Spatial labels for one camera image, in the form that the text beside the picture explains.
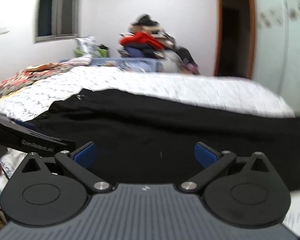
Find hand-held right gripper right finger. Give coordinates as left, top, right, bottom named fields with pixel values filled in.
left=178, top=141, right=281, bottom=195

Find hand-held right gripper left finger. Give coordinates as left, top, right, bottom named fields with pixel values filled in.
left=9, top=141, right=113, bottom=195

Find black pants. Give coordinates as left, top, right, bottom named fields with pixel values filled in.
left=27, top=89, right=300, bottom=192

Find floral blanket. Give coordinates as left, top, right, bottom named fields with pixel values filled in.
left=0, top=62, right=78, bottom=98

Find blue storage box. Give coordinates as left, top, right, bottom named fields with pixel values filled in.
left=59, top=57, right=163, bottom=73

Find grey framed window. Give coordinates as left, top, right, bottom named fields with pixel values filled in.
left=34, top=0, right=81, bottom=44

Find pile of clothes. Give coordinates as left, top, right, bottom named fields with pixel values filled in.
left=117, top=14, right=201, bottom=75

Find frosted glass wardrobe door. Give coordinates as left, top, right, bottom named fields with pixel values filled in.
left=252, top=0, right=300, bottom=135

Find wooden door frame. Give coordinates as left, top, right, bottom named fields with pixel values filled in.
left=213, top=0, right=256, bottom=79

